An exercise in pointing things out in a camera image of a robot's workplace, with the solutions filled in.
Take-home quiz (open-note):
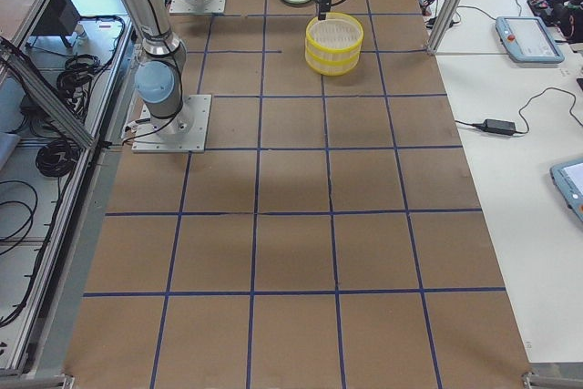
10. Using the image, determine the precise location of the yellow steamer layer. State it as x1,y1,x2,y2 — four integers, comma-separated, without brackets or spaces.
304,46,360,77
305,12,363,56

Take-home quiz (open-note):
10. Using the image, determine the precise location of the blue teach pendant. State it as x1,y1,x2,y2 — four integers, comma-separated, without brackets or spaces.
495,16,564,64
550,159,582,220

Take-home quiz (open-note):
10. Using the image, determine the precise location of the black power adapter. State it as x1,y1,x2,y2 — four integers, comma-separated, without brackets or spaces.
483,118,517,136

